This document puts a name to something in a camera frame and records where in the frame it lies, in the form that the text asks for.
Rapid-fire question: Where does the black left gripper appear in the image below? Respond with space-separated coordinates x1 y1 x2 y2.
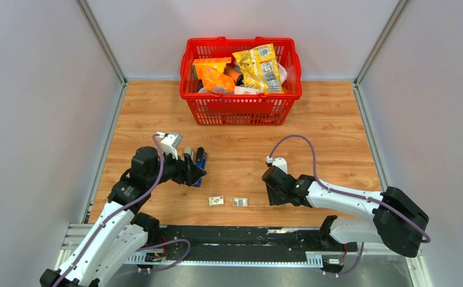
147 147 207 187

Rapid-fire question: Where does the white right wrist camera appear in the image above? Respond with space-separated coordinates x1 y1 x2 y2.
265 156 288 174

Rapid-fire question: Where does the blue and black stapler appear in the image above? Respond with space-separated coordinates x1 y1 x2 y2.
193 147 207 188

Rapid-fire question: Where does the white staple box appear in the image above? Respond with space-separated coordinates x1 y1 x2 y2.
208 196 225 206

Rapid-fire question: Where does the white staple box tray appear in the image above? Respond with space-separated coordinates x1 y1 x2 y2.
232 197 249 207

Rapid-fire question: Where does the red plastic shopping basket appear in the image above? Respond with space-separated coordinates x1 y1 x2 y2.
179 36 302 126

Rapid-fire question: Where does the orange carton box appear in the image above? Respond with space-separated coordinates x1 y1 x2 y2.
192 57 232 80

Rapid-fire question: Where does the orange snack packet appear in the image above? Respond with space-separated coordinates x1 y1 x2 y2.
203 74 235 93

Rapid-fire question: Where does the grey and white stapler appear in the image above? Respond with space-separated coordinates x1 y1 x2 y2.
184 146 194 159

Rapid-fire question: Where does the white slotted cable duct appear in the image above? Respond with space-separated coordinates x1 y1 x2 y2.
125 249 324 268

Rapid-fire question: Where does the yellow snack bag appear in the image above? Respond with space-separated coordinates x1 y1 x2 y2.
232 44 284 94

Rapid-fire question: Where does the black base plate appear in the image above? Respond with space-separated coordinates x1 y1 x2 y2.
145 225 347 258

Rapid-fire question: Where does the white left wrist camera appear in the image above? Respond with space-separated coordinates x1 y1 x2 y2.
157 132 183 160

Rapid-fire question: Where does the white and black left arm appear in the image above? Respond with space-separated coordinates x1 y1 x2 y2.
39 146 207 286

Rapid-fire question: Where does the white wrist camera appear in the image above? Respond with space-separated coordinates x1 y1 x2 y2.
265 156 288 174
157 132 183 160

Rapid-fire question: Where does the aluminium frame rail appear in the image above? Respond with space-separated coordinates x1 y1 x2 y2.
76 0 128 86

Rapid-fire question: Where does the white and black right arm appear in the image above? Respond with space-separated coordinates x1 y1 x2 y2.
262 166 429 258

